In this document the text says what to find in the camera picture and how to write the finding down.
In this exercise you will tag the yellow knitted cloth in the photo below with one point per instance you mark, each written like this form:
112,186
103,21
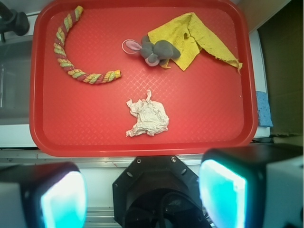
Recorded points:
190,35

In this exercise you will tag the black clamp knob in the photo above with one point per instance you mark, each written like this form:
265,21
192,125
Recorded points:
12,21

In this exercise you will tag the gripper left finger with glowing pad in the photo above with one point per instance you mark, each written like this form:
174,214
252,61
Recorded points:
52,195

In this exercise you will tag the black octagonal mount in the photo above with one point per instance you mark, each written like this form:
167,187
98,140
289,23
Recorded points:
158,192

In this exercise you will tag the blue sponge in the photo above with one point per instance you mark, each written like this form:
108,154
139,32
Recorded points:
263,109

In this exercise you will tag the gray plush mouse toy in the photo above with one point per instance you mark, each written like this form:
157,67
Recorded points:
159,53

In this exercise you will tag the red plastic tray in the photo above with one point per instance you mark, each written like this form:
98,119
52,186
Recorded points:
209,105

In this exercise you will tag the crumpled white paper towel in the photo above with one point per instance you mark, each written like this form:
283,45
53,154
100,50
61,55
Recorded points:
151,117

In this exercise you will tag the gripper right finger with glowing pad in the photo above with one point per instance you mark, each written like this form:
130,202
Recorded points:
256,186

